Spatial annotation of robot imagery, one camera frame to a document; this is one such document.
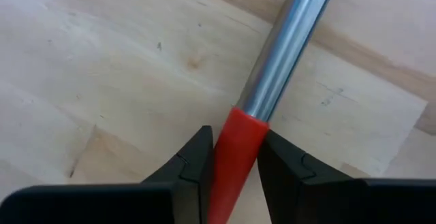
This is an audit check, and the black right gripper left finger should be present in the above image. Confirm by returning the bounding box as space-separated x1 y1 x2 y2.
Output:
0 125 215 224

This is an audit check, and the red silicone spoon metal handle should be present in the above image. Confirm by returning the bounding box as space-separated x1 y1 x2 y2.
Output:
207 0 340 224

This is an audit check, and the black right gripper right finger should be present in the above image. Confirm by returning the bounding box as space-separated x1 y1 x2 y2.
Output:
257 129 436 224

